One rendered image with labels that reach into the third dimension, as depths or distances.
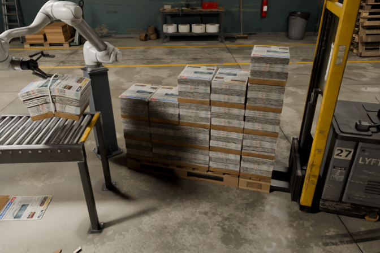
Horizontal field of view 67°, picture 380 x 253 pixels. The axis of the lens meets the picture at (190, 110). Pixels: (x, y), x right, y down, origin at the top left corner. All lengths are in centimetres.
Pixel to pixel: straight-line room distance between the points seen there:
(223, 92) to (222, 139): 46
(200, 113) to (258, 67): 64
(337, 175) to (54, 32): 769
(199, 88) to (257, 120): 55
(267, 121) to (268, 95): 24
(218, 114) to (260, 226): 97
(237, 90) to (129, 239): 145
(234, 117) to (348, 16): 111
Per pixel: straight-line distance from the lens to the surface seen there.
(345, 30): 206
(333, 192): 267
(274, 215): 268
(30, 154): 225
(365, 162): 253
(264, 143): 255
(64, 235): 265
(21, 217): 294
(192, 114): 253
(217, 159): 270
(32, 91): 218
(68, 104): 214
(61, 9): 241
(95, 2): 934
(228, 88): 235
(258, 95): 235
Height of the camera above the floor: 187
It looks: 26 degrees down
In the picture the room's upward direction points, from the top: straight up
